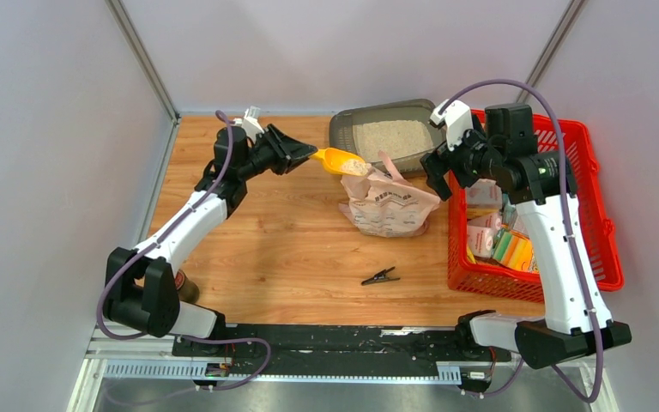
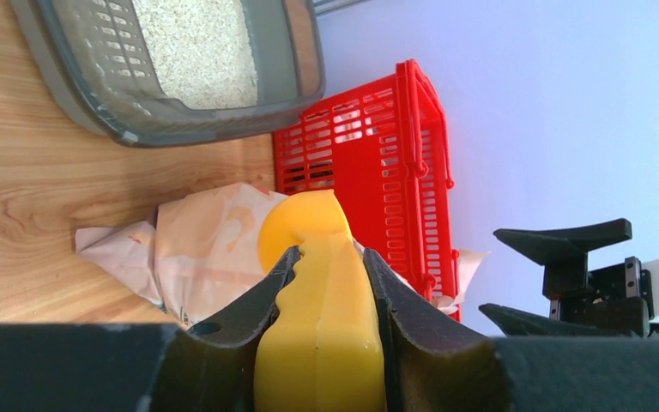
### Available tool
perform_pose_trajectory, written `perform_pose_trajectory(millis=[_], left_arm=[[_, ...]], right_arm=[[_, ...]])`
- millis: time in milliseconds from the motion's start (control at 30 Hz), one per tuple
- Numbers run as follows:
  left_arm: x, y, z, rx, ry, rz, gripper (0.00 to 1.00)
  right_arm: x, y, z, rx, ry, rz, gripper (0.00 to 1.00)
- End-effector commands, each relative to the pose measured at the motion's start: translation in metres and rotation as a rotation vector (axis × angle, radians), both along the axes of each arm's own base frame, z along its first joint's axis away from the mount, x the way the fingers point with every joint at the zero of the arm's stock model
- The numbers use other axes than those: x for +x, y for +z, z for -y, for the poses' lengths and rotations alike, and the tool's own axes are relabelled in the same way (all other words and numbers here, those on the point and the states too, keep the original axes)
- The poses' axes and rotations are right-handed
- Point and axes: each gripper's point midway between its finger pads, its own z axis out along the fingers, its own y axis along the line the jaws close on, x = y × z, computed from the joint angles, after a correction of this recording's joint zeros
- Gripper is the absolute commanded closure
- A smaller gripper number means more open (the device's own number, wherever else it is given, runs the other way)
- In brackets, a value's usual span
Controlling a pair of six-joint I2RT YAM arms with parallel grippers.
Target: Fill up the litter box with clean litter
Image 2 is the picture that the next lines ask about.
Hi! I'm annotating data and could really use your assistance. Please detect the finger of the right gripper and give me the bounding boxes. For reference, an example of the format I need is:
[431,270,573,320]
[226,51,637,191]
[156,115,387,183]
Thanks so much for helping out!
[479,304,648,337]
[493,218,632,299]

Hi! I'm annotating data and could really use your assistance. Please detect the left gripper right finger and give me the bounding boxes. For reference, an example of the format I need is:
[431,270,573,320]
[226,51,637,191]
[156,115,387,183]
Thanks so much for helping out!
[363,248,511,411]

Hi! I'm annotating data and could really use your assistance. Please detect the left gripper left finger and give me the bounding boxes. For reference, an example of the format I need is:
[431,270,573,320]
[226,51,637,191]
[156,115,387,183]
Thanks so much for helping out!
[153,246,300,411]

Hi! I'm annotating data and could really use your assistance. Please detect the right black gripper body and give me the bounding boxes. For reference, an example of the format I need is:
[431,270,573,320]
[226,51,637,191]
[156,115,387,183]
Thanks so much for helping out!
[547,257,655,336]

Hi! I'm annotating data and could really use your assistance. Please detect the yellow plastic scoop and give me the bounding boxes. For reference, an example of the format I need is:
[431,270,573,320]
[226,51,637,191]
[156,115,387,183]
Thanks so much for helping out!
[254,190,386,411]

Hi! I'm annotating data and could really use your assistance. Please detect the grey litter box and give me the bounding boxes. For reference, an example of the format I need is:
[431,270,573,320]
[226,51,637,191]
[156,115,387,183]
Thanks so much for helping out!
[12,0,325,148]

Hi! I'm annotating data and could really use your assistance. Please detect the red plastic basket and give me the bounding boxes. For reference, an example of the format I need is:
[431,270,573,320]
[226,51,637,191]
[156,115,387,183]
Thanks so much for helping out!
[272,59,460,300]

